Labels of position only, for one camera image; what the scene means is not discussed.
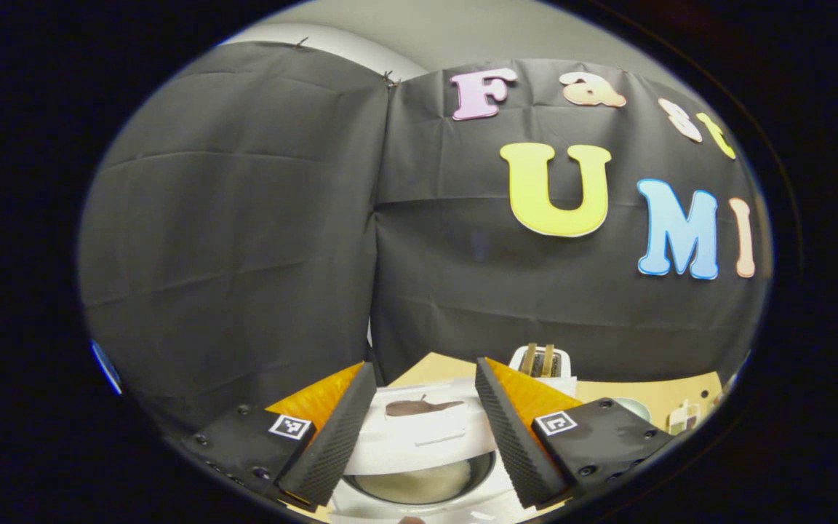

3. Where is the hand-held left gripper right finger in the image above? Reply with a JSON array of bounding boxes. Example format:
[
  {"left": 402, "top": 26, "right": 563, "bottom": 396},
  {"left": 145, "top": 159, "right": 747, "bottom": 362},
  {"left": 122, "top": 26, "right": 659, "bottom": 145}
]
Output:
[{"left": 475, "top": 357, "right": 676, "bottom": 509}]

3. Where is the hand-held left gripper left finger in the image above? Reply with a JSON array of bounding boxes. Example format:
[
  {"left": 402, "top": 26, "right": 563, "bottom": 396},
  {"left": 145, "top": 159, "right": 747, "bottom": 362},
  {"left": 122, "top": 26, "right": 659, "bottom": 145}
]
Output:
[{"left": 186, "top": 362, "right": 378, "bottom": 510}]

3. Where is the white rice cooker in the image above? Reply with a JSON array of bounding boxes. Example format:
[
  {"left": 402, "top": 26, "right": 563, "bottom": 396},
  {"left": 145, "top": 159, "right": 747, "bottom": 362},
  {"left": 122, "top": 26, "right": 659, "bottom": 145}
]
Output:
[{"left": 328, "top": 378, "right": 536, "bottom": 524}]

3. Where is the white chopstick holder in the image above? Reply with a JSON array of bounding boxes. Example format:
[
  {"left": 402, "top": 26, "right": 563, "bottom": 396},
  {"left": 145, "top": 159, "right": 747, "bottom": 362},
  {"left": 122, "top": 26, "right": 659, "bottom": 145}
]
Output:
[{"left": 510, "top": 344, "right": 578, "bottom": 398}]

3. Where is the white divided bean dish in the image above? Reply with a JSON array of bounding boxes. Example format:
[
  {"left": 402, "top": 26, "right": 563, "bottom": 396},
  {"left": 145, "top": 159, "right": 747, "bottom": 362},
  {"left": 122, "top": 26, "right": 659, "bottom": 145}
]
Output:
[{"left": 666, "top": 399, "right": 703, "bottom": 436}]

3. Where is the black backdrop cloth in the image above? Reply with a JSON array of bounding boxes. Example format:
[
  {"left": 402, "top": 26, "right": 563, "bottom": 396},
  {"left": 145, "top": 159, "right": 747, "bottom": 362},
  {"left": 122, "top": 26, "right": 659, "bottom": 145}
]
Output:
[{"left": 79, "top": 41, "right": 773, "bottom": 437}]

